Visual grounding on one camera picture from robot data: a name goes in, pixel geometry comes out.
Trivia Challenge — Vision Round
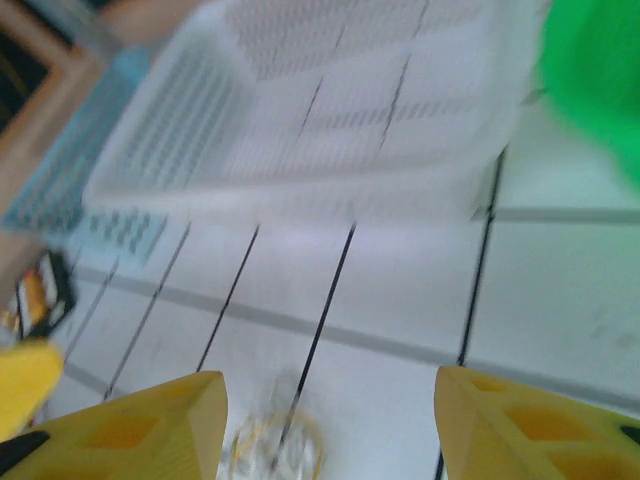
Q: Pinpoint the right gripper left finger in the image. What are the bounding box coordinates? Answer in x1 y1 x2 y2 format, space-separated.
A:
0 369 230 480

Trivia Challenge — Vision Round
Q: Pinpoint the black case with brass parts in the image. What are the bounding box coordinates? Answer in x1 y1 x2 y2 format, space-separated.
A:
12 247 79 341

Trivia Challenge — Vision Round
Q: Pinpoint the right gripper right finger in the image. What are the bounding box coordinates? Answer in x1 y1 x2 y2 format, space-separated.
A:
433 364 640 480

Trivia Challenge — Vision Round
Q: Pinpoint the green plastic basket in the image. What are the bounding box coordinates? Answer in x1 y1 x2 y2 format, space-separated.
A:
529 0 640 186

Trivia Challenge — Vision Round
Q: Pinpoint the white plastic basket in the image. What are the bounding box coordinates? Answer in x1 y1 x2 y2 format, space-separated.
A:
82 0 546 226

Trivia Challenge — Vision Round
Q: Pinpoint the light blue plastic basket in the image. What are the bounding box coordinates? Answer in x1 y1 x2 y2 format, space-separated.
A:
0 47 171 261

